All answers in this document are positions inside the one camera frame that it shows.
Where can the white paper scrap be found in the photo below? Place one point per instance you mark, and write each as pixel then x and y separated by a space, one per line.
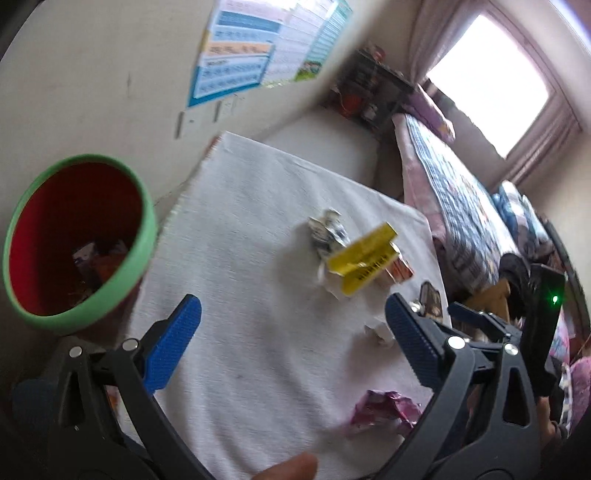
pixel 381 334

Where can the dark metal shelf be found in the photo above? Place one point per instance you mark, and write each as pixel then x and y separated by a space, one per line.
pixel 374 87

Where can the pink bed sheet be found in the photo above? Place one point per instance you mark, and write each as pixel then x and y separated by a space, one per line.
pixel 406 166

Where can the white table cloth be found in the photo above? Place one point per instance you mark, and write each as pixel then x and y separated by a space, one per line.
pixel 254 346

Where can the white wrapper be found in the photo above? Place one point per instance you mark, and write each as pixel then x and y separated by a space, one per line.
pixel 325 230

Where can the bright window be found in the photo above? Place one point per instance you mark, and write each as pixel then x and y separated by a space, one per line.
pixel 489 78

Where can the purple snack wrapper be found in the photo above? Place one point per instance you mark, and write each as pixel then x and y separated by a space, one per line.
pixel 383 410

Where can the blue patterned pillow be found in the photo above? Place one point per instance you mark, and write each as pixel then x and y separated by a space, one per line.
pixel 519 212

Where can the red bucket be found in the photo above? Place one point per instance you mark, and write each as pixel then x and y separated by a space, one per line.
pixel 353 102

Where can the blue fabric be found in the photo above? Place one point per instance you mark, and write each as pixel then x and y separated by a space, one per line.
pixel 34 406

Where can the blue chart wall poster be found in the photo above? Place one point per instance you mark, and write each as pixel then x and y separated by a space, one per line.
pixel 235 50

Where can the bed with plaid quilt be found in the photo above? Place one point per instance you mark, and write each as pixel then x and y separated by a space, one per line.
pixel 457 198

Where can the dark clothing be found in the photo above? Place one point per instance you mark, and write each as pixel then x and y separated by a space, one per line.
pixel 513 272

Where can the white blank wall plate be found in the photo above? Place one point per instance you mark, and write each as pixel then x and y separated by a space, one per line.
pixel 179 124

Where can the person's right hand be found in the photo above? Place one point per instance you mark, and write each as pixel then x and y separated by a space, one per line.
pixel 549 417

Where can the white chart wall poster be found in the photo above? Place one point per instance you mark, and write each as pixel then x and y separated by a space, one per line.
pixel 295 41

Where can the purple pillow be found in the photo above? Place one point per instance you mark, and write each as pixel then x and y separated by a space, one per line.
pixel 431 113

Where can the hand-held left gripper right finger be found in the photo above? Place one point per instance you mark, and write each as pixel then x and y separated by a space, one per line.
pixel 411 337

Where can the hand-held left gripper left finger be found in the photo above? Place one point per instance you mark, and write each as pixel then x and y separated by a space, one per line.
pixel 178 341

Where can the yellow packet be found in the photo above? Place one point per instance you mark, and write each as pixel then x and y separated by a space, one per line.
pixel 364 247
pixel 369 274

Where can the orange box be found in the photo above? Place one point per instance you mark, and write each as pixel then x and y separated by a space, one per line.
pixel 399 270

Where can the green wall poster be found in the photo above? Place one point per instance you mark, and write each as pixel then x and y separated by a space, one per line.
pixel 325 41

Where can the red bin with green rim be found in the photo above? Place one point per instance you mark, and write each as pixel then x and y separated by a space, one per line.
pixel 69 207

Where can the wooden chair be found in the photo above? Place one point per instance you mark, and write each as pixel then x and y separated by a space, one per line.
pixel 489 300

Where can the small dark packet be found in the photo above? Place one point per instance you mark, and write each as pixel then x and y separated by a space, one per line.
pixel 430 300

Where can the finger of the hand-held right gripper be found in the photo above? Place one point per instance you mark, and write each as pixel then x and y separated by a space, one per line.
pixel 466 314

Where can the orange snack wrapper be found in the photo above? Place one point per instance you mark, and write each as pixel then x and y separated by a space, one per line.
pixel 108 267

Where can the person's left hand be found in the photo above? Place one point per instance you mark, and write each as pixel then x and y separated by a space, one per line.
pixel 286 468

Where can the white wall socket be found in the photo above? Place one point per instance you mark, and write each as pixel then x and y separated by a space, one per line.
pixel 219 110
pixel 236 104

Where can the pale pink curtain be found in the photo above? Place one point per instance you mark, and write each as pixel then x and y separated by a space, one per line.
pixel 429 37
pixel 549 138

